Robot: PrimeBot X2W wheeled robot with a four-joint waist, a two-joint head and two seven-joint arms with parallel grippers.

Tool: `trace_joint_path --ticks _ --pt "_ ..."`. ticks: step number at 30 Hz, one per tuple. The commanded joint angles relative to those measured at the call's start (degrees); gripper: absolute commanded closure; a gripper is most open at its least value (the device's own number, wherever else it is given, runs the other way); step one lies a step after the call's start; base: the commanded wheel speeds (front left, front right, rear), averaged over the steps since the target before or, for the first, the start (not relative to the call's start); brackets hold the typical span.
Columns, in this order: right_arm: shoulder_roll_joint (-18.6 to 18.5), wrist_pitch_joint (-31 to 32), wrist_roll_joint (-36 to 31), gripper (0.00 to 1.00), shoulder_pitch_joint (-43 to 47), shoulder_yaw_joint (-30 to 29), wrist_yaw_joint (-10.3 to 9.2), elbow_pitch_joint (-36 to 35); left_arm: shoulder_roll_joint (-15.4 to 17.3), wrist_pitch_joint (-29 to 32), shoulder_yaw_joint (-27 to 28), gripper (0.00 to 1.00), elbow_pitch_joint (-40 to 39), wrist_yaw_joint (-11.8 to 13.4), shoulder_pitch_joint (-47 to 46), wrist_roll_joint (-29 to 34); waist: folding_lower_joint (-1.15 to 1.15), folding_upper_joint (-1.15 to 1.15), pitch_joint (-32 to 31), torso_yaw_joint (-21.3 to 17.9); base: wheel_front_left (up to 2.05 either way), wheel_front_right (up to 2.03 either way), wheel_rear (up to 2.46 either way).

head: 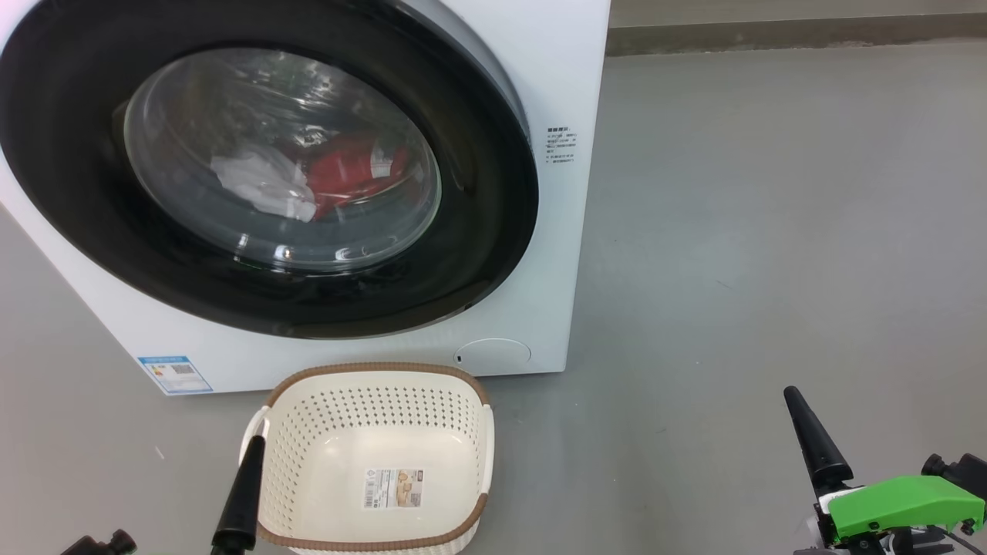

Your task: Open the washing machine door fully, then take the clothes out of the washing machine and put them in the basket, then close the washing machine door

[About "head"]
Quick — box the printed food package label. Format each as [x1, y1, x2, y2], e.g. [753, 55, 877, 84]
[364, 468, 423, 511]

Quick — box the black round glass washer door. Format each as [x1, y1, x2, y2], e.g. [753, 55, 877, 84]
[0, 0, 539, 340]

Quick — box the small printed text label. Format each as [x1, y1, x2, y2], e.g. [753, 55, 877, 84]
[546, 126, 578, 167]

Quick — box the white front-load washing machine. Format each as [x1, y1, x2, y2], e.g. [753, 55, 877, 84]
[0, 0, 611, 396]

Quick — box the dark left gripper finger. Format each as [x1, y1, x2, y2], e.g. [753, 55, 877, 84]
[211, 436, 267, 555]

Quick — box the cream basket with brown rim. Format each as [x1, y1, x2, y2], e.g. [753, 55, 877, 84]
[239, 362, 496, 555]

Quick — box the red garment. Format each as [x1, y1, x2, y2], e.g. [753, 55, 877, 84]
[211, 133, 413, 224]

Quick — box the round white filter cover flap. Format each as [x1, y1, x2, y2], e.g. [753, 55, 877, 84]
[453, 338, 532, 377]

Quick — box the blue energy label sticker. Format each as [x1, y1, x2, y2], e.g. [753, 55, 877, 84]
[137, 355, 214, 395]

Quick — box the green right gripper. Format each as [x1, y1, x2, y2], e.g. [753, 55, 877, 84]
[783, 385, 986, 555]

